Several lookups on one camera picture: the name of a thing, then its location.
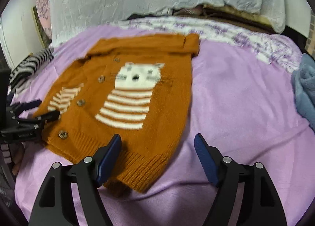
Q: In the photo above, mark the orange knitted cat sweater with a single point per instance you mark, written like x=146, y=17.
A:
x=137, y=87

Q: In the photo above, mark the brown folded blanket stack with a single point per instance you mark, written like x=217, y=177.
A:
x=228, y=14

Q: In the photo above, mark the pink floral fabric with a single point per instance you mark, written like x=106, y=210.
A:
x=43, y=11

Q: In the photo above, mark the purple bed sheet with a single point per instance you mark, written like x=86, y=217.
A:
x=246, y=109

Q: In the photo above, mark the black white striped garment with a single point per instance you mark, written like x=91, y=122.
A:
x=22, y=75

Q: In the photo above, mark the floral purple white quilt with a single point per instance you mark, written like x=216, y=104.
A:
x=268, y=48

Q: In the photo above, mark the blue fleece cloth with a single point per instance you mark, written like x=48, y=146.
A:
x=303, y=87

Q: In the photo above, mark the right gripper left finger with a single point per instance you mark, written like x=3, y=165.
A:
x=54, y=204

